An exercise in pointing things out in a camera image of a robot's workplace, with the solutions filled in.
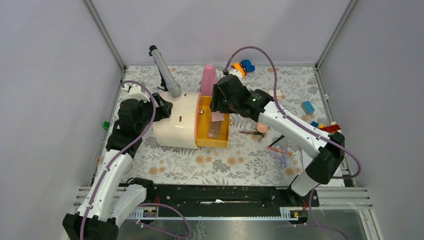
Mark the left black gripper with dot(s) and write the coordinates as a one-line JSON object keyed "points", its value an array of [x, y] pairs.
{"points": [[164, 111]]}

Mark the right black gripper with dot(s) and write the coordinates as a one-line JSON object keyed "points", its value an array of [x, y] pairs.
{"points": [[216, 104]]}

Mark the pink square compact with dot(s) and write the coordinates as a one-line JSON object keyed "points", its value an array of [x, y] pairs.
{"points": [[217, 117]]}

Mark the cream round drawer organizer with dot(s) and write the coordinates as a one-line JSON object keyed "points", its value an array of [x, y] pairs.
{"points": [[189, 123]]}

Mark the eyeshadow palette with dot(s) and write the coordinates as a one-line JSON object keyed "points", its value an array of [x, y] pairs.
{"points": [[214, 130]]}

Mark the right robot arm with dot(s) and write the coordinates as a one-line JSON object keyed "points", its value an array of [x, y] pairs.
{"points": [[326, 150]]}

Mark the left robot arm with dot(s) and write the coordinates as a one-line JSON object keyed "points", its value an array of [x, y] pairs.
{"points": [[98, 218]]}

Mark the black makeup brush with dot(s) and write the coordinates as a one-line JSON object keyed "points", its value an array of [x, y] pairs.
{"points": [[276, 141]]}

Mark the pink cone bottle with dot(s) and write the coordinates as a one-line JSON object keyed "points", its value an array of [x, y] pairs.
{"points": [[209, 78]]}

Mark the grey microphone on stand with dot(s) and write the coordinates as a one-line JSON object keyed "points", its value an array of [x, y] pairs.
{"points": [[168, 82]]}

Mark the orange and blue toy car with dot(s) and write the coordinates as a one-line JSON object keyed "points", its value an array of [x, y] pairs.
{"points": [[242, 68]]}

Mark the beige lego brick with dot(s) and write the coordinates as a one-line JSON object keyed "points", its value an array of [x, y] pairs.
{"points": [[279, 95]]}

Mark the green small block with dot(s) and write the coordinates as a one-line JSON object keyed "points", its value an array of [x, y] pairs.
{"points": [[106, 125]]}

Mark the light blue lego brick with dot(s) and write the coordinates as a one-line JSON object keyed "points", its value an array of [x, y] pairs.
{"points": [[308, 108]]}

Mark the red yellow toy car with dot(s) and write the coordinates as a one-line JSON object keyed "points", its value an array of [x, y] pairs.
{"points": [[332, 128]]}

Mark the pink handle brush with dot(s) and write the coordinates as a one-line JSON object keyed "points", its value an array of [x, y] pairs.
{"points": [[287, 152]]}

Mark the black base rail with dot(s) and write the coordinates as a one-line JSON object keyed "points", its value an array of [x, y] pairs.
{"points": [[216, 201]]}

